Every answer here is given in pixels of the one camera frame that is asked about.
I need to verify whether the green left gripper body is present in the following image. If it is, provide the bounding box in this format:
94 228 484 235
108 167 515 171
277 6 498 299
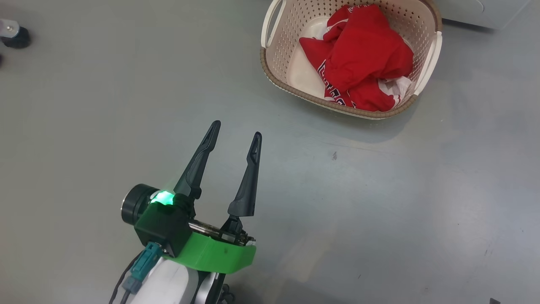
162 216 257 274

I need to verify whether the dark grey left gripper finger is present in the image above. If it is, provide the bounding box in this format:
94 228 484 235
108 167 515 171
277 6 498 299
174 120 221 201
228 132 262 218

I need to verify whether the red jersey garment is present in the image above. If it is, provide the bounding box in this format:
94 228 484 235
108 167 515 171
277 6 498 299
299 4 415 113

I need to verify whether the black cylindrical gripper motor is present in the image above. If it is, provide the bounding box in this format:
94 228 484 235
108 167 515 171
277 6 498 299
121 183 159 225

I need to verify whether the cream plastic laundry basket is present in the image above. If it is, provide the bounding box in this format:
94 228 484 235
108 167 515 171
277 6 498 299
260 0 443 121

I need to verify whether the white washing machine body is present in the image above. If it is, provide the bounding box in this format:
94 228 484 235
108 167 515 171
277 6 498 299
437 0 532 30

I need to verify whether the teal left camera connector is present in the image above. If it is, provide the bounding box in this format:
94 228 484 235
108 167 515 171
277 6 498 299
122 242 163 294

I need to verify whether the black caster with metal bracket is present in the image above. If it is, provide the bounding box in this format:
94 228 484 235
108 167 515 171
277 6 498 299
0 19 31 49

